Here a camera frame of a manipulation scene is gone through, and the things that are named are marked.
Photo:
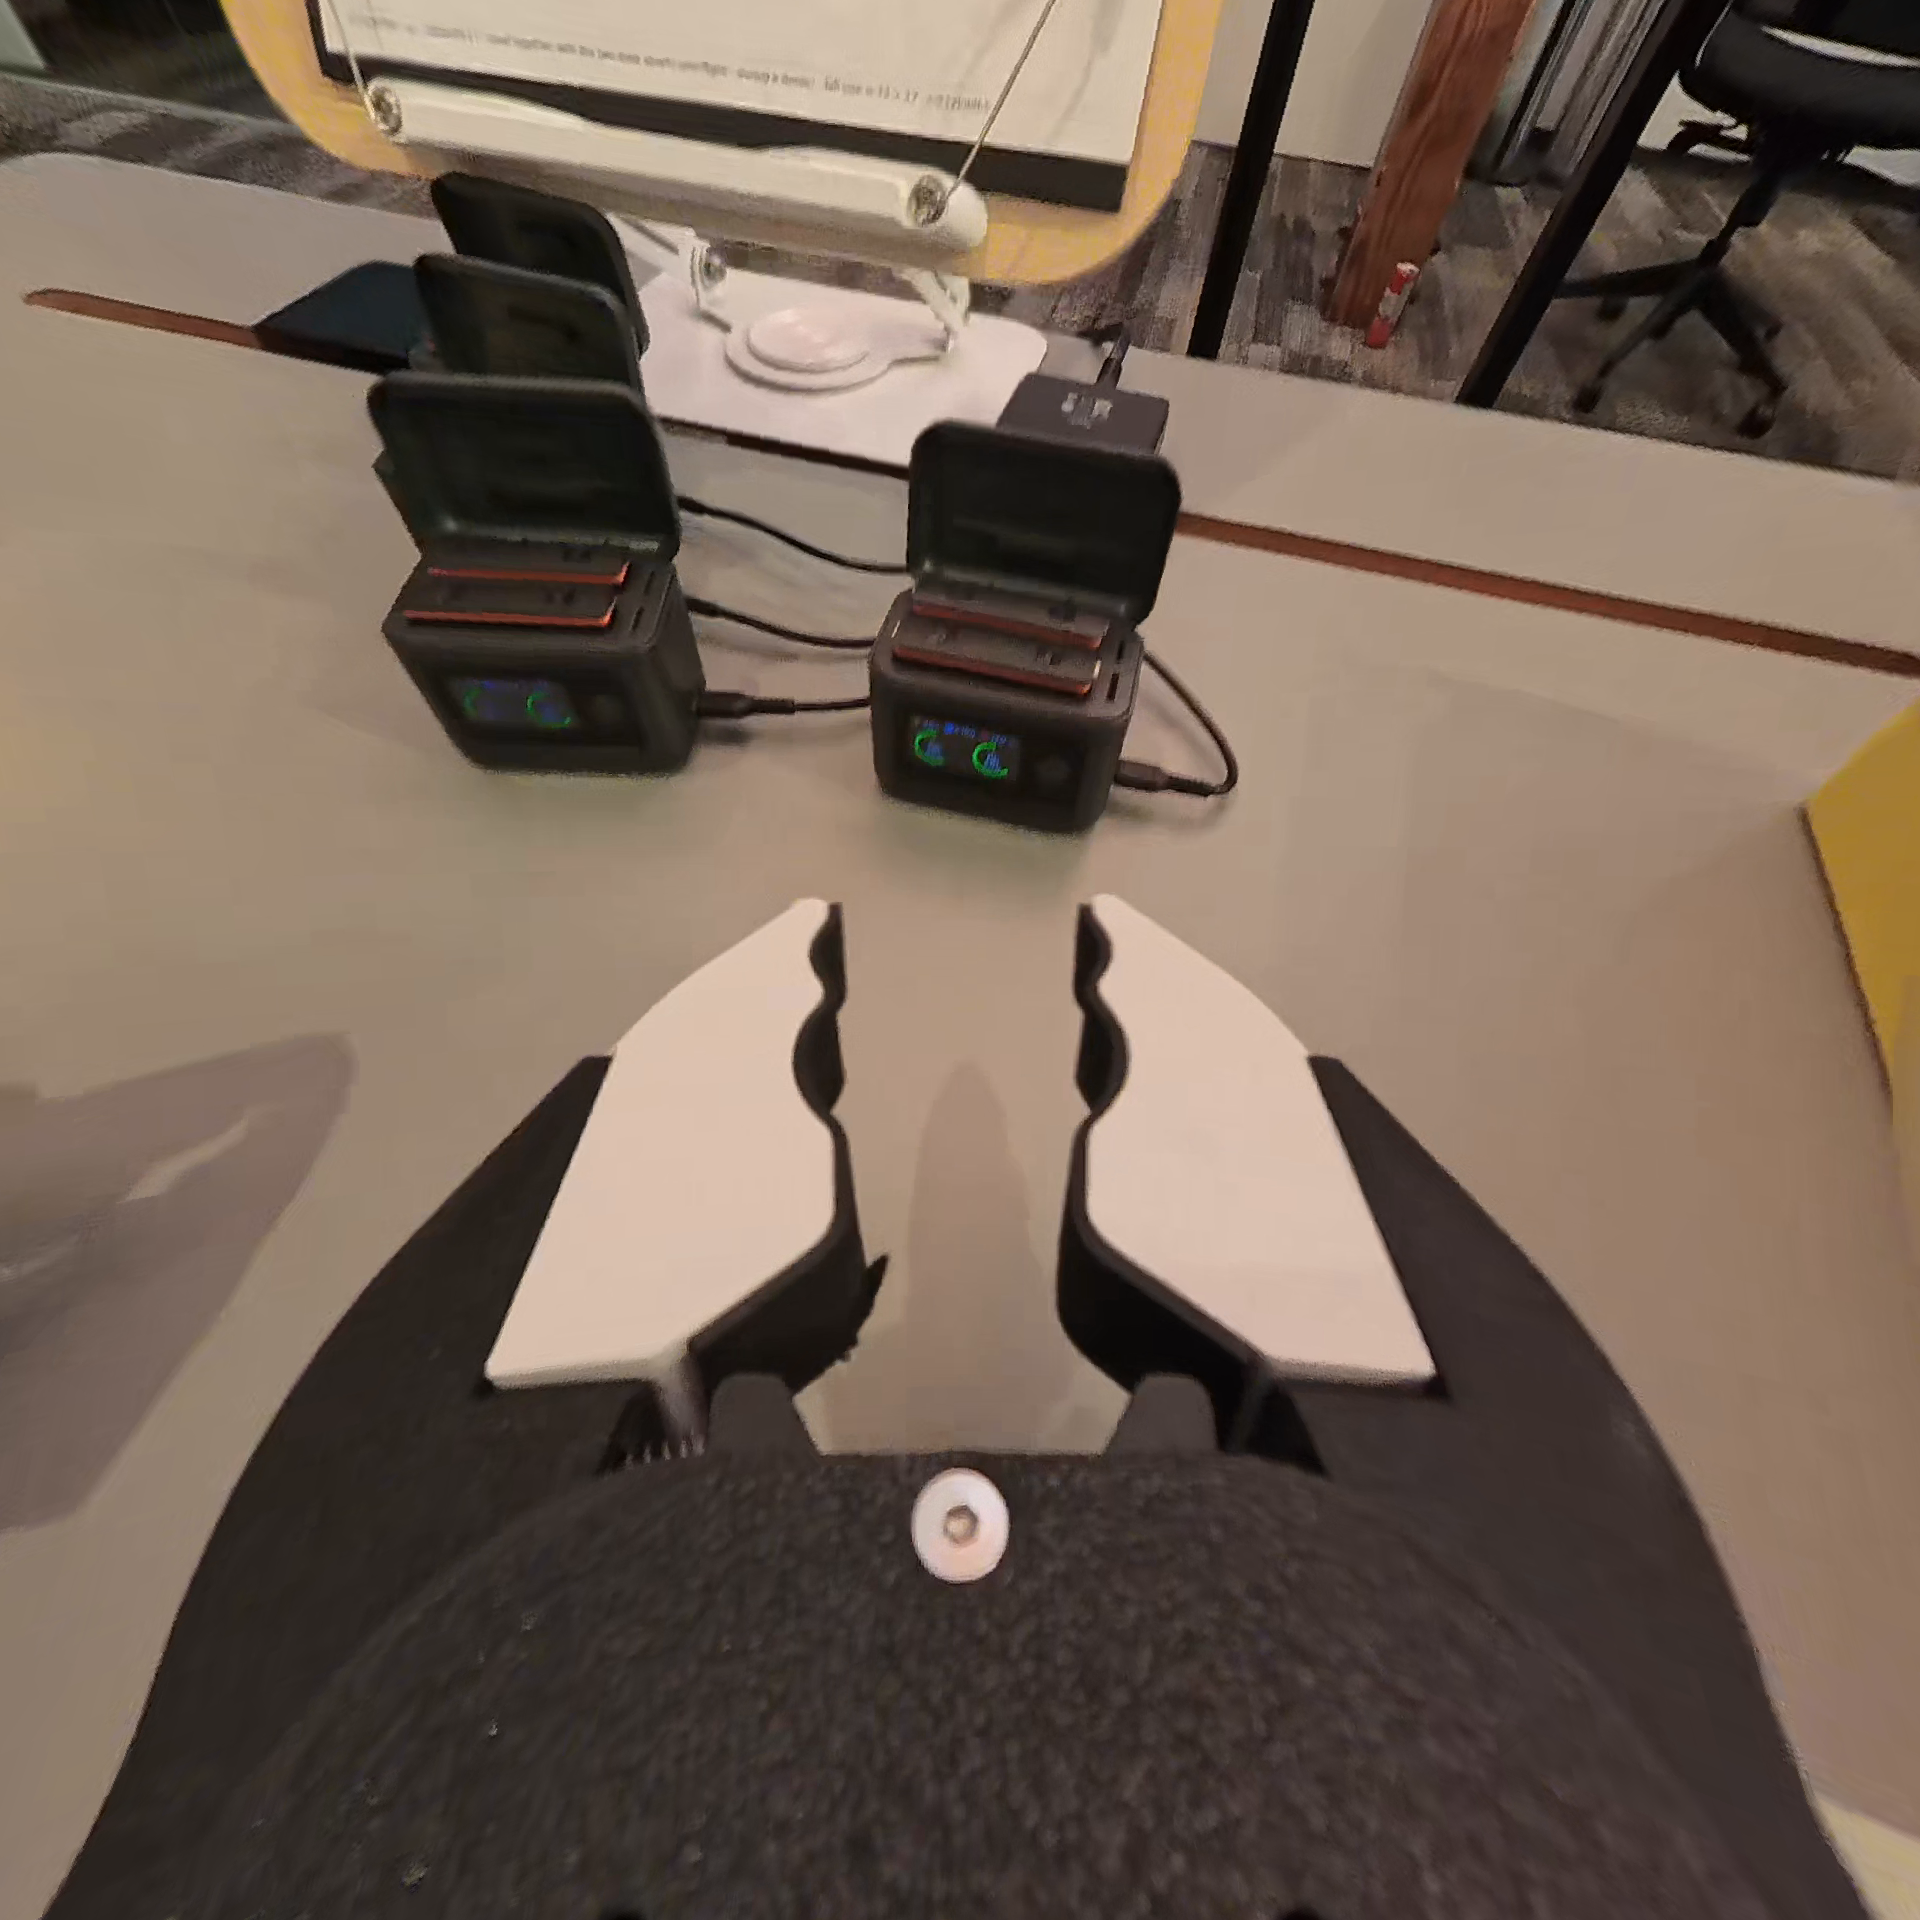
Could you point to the brown wooden post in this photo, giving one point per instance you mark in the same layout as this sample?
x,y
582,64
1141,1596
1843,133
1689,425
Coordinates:
x,y
1428,148

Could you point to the dark blue mat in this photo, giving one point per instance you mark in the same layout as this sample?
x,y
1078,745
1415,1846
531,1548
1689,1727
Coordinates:
x,y
340,324

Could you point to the small red object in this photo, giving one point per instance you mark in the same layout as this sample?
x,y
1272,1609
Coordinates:
x,y
1395,297

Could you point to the black metal stand leg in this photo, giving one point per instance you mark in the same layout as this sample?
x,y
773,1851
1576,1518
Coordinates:
x,y
1592,196
1246,164

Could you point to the wooden display board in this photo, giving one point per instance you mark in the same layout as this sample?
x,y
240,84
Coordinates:
x,y
1169,148

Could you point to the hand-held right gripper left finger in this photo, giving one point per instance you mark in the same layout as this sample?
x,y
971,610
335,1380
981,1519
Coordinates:
x,y
690,1184

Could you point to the dark grey multiport power adapter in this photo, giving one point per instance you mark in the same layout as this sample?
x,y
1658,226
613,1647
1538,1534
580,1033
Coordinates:
x,y
1080,411

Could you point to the black battery orange trim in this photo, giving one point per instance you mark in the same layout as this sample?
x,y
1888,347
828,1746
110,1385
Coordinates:
x,y
512,615
526,571
998,671
1014,619

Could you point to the yellow plastic bin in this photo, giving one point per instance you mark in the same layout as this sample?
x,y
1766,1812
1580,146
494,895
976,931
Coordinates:
x,y
1874,900

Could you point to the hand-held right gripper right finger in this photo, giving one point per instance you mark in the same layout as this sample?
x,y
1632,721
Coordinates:
x,y
1246,1215

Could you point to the dark grey battery charging case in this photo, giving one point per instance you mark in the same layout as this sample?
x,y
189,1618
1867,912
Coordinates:
x,y
526,217
526,324
1080,782
647,705

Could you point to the black office chair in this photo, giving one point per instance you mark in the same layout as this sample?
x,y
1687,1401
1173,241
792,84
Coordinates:
x,y
1802,88

